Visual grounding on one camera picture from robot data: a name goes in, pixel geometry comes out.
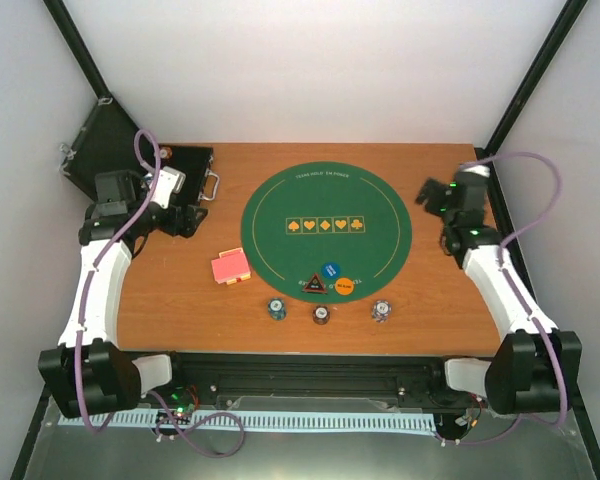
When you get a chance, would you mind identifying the red playing card deck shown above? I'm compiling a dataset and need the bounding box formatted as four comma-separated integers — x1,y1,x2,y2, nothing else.
211,247,251,285

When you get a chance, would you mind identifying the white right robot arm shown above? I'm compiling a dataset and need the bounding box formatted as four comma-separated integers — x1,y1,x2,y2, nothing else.
416,165,582,419

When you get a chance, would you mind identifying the triangular dealer button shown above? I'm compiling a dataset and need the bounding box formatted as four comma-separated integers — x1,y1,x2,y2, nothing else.
302,273,327,294

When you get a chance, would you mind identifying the white purple chip stack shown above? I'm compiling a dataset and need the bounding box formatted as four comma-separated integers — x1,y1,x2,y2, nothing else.
371,300,392,323

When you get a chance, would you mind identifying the black poker case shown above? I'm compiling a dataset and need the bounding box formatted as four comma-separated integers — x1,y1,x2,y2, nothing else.
61,97,213,207

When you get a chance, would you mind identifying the orange chip in case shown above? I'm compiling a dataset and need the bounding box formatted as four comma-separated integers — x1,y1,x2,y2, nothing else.
160,147,173,160

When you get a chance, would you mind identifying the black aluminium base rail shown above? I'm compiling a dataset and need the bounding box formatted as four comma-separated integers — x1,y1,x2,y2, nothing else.
157,351,477,413

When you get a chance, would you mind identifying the orange big blind button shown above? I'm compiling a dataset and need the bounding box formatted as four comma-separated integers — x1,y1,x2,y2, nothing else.
333,277,355,296

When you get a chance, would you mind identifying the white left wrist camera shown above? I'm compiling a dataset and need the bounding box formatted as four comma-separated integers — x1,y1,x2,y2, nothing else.
150,167,186,210

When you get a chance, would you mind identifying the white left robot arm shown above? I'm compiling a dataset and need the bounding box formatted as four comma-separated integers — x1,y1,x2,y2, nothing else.
38,167,206,419

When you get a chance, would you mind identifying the blue small blind button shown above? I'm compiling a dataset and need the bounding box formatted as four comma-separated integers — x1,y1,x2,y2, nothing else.
321,262,341,279

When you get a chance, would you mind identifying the light blue cable duct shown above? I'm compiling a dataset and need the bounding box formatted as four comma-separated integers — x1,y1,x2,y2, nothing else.
57,409,439,434

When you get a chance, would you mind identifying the blue poker chip stack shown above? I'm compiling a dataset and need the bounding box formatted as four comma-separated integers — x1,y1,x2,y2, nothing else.
267,298,287,321

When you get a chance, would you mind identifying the round green poker mat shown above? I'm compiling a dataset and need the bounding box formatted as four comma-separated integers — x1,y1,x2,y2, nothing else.
241,162,413,304

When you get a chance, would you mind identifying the dark red chip stack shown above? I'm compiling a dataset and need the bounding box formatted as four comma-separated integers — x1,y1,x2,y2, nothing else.
312,305,330,325

